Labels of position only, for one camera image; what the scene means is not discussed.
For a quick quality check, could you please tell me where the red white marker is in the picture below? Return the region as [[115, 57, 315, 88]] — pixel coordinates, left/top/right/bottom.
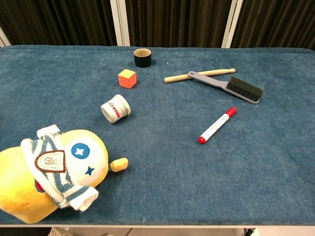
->
[[198, 106, 238, 145]]

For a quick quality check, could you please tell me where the blue velvet table cloth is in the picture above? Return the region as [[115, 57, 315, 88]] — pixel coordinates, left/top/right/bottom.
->
[[0, 44, 315, 226]]

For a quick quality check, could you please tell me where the white jar with red label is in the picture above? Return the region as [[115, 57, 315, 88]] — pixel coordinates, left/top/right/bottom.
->
[[100, 94, 131, 124]]

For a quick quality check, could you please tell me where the wooden drumstick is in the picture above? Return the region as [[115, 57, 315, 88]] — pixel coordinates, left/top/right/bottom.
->
[[163, 68, 236, 84]]

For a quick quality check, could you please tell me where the orange and yellow cube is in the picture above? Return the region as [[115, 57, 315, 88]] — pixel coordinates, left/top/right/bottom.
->
[[118, 69, 137, 88]]

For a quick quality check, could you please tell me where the black cup with beige rim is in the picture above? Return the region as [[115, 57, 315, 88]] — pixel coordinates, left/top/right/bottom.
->
[[133, 48, 152, 68]]

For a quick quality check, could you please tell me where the grey brush with black bristles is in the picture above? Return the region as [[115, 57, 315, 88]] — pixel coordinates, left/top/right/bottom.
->
[[188, 70, 264, 105]]

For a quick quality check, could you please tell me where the dark brown curtain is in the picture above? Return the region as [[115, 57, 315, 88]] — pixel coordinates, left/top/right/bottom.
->
[[0, 0, 315, 51]]

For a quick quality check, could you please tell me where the yellow plush toy with scarf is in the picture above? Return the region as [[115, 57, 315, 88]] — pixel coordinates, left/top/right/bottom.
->
[[0, 124, 129, 224]]

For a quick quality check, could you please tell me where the white vertical frame post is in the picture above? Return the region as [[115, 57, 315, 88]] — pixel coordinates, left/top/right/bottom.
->
[[0, 26, 11, 48], [221, 0, 244, 49], [109, 0, 130, 47]]

